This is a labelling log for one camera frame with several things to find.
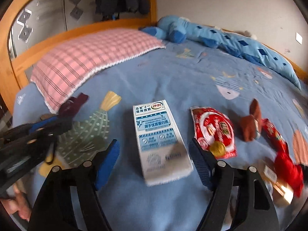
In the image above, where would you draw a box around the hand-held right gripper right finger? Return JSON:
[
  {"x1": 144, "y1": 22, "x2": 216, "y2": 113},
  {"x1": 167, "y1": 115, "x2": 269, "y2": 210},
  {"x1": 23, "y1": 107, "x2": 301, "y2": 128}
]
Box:
[{"x1": 188, "y1": 138, "x2": 281, "y2": 231}]

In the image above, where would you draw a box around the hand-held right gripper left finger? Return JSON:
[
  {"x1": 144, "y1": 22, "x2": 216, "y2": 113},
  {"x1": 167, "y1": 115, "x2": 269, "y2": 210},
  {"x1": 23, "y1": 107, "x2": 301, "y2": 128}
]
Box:
[{"x1": 28, "y1": 138, "x2": 121, "y2": 231}]

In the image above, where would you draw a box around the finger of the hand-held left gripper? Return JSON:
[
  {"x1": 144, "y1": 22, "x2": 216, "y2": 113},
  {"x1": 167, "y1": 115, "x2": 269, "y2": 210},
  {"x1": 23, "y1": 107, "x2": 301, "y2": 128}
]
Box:
[
  {"x1": 1, "y1": 116, "x2": 73, "y2": 139},
  {"x1": 23, "y1": 131, "x2": 58, "y2": 151}
]

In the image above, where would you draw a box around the dark maroon wrapper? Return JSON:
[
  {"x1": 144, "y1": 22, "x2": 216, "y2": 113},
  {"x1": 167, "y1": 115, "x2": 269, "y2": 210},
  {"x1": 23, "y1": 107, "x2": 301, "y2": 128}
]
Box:
[{"x1": 59, "y1": 93, "x2": 88, "y2": 117}]

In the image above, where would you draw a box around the white and blue milk carton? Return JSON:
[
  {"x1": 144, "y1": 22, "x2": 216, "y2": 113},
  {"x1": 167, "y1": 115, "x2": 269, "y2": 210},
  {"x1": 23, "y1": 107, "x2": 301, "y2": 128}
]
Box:
[{"x1": 133, "y1": 99, "x2": 194, "y2": 187}]

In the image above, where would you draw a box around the long red candy packet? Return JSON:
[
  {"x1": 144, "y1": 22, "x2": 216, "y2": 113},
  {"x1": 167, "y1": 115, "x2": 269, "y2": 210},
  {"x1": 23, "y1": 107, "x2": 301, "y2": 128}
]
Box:
[{"x1": 261, "y1": 118, "x2": 305, "y2": 198}]

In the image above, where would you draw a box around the person's left hand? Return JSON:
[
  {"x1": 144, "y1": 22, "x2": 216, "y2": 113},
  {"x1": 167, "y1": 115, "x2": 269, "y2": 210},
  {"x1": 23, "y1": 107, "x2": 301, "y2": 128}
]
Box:
[{"x1": 0, "y1": 183, "x2": 32, "y2": 222}]

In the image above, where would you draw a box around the round red snack packet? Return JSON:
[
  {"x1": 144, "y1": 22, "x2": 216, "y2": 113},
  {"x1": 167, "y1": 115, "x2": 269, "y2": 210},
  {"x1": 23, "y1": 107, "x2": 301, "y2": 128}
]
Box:
[{"x1": 190, "y1": 106, "x2": 238, "y2": 160}]

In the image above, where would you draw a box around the brown crumpled wrapper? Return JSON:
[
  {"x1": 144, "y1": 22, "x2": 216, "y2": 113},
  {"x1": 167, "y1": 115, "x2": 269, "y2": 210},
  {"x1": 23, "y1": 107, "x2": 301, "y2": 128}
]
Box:
[{"x1": 239, "y1": 99, "x2": 264, "y2": 142}]

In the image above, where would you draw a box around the pink plaid pillow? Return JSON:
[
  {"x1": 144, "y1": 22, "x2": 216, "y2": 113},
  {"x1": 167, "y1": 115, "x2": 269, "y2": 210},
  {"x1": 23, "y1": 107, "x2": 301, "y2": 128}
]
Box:
[{"x1": 30, "y1": 28, "x2": 166, "y2": 114}]

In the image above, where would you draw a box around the small gold box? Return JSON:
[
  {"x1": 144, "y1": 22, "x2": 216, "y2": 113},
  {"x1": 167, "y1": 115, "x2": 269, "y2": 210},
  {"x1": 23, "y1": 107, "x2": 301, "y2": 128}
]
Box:
[{"x1": 263, "y1": 164, "x2": 294, "y2": 207}]

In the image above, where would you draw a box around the blue printed bedsheet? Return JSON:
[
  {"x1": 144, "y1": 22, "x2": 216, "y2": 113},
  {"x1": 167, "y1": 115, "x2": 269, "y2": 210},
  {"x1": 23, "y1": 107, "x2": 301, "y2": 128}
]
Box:
[{"x1": 13, "y1": 38, "x2": 308, "y2": 231}]

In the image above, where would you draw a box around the grey patterned wardrobe door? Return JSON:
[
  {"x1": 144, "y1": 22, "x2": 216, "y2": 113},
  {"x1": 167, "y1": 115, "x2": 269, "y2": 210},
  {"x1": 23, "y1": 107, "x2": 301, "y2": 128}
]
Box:
[{"x1": 7, "y1": 0, "x2": 101, "y2": 60}]

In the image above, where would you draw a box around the long blue plush toy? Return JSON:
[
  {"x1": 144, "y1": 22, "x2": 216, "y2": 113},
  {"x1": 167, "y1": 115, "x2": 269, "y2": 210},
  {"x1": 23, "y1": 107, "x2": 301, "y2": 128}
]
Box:
[{"x1": 140, "y1": 16, "x2": 302, "y2": 91}]

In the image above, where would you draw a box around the wooden bed frame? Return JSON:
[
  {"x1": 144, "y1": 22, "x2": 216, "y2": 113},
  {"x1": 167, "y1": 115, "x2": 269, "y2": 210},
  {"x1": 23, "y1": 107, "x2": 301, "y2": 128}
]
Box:
[{"x1": 0, "y1": 0, "x2": 308, "y2": 106}]

